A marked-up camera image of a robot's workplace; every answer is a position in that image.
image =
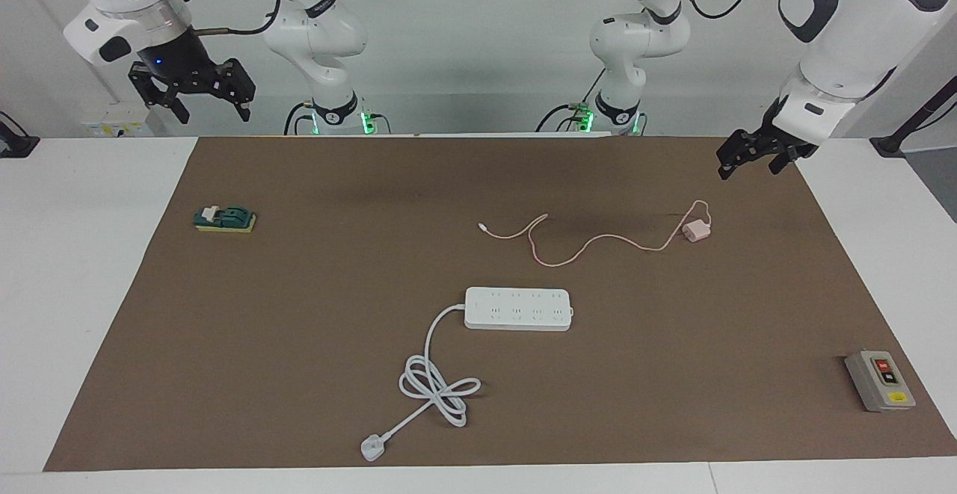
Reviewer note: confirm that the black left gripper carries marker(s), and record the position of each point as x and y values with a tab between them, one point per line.
777	139

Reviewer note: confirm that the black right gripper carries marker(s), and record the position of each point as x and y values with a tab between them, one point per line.
187	68

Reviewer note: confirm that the pink charger adapter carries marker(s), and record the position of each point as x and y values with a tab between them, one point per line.
696	232

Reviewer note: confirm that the white power strip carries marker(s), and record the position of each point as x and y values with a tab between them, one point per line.
516	309

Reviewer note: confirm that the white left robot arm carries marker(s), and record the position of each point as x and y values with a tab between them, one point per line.
635	38

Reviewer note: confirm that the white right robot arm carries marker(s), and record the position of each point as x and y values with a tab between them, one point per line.
321	31

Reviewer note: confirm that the black slanted stand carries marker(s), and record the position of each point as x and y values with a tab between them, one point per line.
908	124

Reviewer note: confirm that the brown table mat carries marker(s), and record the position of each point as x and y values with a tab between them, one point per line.
673	367

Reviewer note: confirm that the white wall outlet box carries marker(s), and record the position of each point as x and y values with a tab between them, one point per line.
119	119

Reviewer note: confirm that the green knife switch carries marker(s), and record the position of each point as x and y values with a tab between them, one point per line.
228	217

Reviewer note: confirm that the black clamp mount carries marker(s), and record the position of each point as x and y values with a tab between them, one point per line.
15	143

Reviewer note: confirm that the grey on-off switch box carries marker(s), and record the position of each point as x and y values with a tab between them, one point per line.
878	382

